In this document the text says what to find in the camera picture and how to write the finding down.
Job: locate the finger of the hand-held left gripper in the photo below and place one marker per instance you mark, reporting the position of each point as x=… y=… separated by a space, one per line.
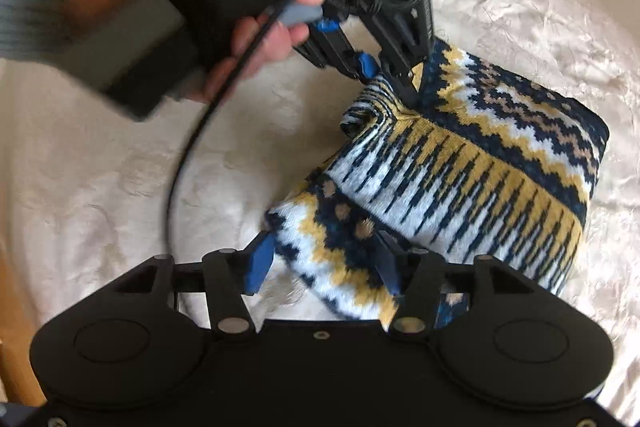
x=400 y=57
x=350 y=52

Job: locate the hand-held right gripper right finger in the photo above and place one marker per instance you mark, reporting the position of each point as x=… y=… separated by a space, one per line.
x=389 y=269

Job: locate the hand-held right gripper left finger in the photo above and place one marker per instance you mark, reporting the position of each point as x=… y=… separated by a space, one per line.
x=260 y=263

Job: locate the navy yellow patterned knit sweater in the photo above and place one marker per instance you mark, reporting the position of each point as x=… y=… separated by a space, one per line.
x=475 y=167

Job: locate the cream satin blanket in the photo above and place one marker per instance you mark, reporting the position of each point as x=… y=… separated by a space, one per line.
x=100 y=157

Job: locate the brown wooden furniture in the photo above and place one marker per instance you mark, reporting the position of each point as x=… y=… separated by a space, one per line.
x=15 y=357

